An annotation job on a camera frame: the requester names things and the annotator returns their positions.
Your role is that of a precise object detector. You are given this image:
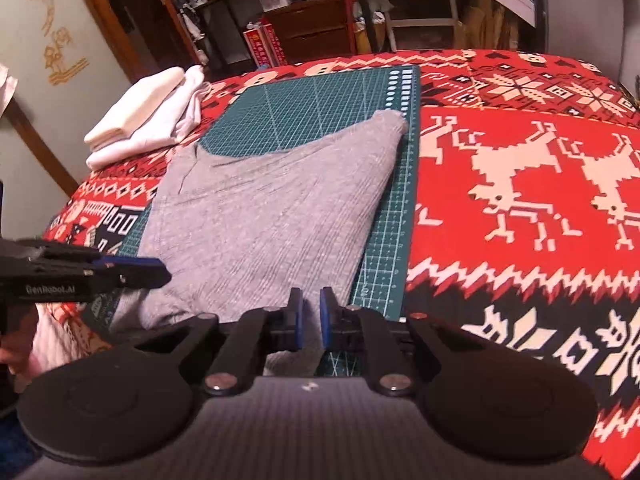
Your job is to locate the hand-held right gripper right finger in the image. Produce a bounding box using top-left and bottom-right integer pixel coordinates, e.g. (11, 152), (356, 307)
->
(320, 286), (483, 396)

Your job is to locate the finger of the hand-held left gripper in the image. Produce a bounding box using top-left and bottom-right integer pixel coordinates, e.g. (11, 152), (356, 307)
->
(117, 264), (174, 289)
(92, 255), (167, 269)

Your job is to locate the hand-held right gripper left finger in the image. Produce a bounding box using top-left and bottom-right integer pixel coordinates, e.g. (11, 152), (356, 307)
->
(132, 287), (305, 396)

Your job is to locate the grey knit sweater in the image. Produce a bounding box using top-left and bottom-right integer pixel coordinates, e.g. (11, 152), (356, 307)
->
(107, 110), (410, 376)

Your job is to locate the person's left hand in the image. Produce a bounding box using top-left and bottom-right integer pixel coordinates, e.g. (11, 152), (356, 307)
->
(0, 327), (38, 391)

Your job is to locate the white folded cloth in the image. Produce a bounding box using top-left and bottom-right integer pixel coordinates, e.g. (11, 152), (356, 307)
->
(86, 64), (211, 171)

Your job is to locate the cream folded cloth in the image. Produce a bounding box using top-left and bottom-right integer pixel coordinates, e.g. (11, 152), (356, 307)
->
(84, 66), (186, 150)

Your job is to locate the person's dark blue clothing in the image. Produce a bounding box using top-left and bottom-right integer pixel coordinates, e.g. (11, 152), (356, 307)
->
(0, 400), (41, 480)

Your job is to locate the green cutting mat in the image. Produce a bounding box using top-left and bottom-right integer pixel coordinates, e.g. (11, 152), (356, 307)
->
(90, 65), (422, 378)

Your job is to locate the red printed carton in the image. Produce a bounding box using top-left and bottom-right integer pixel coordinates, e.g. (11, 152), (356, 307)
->
(260, 22), (291, 67)
(243, 27), (273, 71)

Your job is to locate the red patterned blanket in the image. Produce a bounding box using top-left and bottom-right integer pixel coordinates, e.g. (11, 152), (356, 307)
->
(42, 49), (640, 478)

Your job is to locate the brown paper bag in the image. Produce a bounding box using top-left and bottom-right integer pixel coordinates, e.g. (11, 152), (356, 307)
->
(355, 20), (388, 53)

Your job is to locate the wooden drawer cabinet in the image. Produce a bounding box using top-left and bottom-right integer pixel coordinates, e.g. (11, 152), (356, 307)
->
(265, 0), (356, 63)

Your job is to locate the red metal pole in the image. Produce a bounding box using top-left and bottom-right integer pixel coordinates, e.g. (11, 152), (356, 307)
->
(340, 0), (357, 56)

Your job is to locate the row of brown cardboard boxes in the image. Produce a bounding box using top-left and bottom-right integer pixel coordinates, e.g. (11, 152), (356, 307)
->
(462, 0), (511, 51)

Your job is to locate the black metal rack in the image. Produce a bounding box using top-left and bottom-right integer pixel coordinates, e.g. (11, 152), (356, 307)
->
(195, 0), (551, 68)

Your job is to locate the white cardboard box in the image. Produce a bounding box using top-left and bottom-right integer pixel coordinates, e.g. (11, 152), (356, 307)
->
(482, 0), (537, 26)

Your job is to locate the grey refrigerator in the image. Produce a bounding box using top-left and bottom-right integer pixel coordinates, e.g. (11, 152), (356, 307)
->
(542, 0), (640, 96)

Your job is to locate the gold wall decoration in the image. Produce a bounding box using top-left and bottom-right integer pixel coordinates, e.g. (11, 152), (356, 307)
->
(22, 0), (90, 86)

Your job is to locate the wooden door frame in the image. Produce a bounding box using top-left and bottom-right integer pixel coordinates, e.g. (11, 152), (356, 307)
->
(65, 0), (221, 83)

